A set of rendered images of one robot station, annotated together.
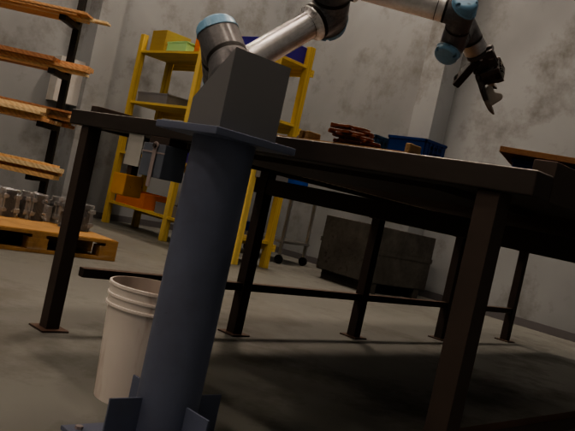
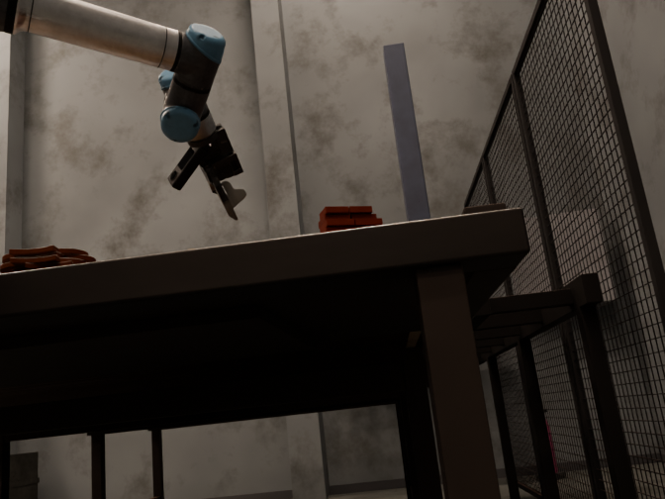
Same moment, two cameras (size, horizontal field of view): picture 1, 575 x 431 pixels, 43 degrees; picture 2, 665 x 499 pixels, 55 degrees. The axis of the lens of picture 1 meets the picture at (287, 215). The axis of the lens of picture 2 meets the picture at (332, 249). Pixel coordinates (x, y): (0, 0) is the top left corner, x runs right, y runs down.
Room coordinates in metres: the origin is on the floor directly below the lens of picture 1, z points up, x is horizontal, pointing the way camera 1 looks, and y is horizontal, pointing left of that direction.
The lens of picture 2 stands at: (1.17, 0.17, 0.68)
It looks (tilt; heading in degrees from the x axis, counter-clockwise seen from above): 15 degrees up; 319
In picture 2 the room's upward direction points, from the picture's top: 6 degrees counter-clockwise
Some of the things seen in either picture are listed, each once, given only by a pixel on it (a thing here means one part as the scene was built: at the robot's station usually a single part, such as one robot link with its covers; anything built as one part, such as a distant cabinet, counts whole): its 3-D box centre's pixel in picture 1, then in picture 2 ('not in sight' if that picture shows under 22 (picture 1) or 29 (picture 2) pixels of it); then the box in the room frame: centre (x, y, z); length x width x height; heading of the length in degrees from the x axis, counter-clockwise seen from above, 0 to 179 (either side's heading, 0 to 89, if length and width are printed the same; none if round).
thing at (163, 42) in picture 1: (203, 139); not in sight; (8.17, 1.11, 1.20); 2.56 x 0.68 x 2.40; 44
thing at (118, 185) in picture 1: (131, 164); not in sight; (2.71, 0.61, 0.74); 0.09 x 0.08 x 0.24; 46
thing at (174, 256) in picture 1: (191, 292); not in sight; (1.92, 0.21, 0.43); 0.38 x 0.38 x 0.87; 44
